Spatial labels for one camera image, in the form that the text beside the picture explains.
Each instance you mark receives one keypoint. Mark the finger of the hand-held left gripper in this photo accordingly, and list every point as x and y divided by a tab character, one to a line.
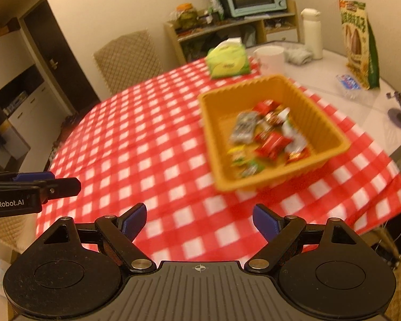
33	176
63	187

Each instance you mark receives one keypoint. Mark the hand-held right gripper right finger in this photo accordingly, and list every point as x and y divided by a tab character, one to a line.
265	222

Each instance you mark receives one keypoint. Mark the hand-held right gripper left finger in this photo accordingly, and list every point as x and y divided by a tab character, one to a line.
135	220

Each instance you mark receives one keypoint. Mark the small green candy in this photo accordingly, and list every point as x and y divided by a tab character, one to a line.
252	169

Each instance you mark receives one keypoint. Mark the yellow green candy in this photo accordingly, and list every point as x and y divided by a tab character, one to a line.
238	153

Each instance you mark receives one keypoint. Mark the large red snack packet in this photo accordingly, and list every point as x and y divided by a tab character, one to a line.
270	144

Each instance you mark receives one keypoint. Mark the silver green snack packet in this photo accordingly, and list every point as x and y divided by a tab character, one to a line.
295	140

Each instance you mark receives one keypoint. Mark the dark speckled snack packet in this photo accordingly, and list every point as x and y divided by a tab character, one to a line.
243	127

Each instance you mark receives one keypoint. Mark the orange plastic tray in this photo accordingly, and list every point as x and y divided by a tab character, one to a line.
220	130

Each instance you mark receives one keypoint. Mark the red white candy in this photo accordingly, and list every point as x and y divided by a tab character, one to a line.
275	117

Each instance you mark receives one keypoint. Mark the white cabinet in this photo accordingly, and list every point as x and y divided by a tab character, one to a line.
26	107

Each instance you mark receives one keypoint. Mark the red checkered tablecloth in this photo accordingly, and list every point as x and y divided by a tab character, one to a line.
136	140

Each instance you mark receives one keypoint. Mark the dark wooden door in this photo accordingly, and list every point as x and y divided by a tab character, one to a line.
63	67

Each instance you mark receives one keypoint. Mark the white mug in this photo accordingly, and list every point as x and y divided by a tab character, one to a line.
270	62

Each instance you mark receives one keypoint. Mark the blue white plastic packet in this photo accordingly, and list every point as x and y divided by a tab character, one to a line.
349	83

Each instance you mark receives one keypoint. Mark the green tissue box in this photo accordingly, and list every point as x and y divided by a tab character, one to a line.
227	62

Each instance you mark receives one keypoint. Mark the grey cloth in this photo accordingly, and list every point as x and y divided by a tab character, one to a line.
297	56

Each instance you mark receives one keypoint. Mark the grey figure stand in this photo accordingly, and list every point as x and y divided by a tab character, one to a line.
399	115

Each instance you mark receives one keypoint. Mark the wooden shelf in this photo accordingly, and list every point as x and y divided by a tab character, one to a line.
172	40

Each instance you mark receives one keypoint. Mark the white thermos bottle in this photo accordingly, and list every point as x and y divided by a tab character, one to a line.
311	33

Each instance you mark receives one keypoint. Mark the green standing snack bag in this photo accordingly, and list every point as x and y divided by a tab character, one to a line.
357	46

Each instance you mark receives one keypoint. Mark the glass jar orange lid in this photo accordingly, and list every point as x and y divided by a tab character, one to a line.
187	16

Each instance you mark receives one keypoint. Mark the small white figurine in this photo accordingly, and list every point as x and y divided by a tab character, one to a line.
215	5

